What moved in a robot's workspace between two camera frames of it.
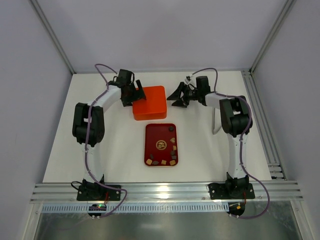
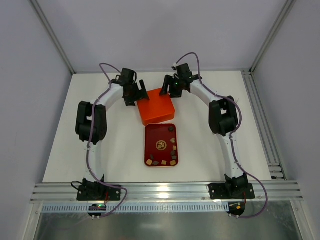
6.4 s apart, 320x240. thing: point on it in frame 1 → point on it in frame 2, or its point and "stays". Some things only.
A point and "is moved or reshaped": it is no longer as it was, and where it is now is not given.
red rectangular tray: (161, 146) stays
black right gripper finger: (179, 103) → (175, 93)
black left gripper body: (133, 93) stays
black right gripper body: (185, 94) → (172, 86)
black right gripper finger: (176, 94) → (167, 81)
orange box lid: (154, 107) is moved or reshaped
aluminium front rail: (165, 192) stays
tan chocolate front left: (149, 161) stays
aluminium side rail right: (263, 127) stays
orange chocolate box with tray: (142, 113) → (159, 119)
